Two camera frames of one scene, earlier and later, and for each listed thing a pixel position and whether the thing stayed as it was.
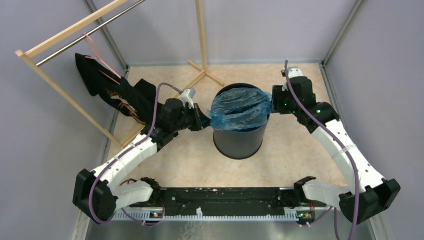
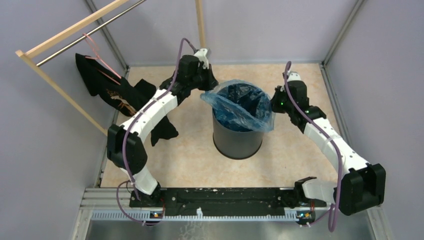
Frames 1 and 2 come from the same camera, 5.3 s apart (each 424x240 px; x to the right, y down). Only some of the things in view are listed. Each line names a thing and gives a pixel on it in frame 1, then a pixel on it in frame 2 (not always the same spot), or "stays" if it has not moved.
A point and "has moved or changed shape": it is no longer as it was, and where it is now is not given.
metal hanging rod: (89, 33) stays
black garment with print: (138, 101) stays
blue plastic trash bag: (234, 109) has moved or changed shape
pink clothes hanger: (86, 36) stays
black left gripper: (203, 123) → (211, 82)
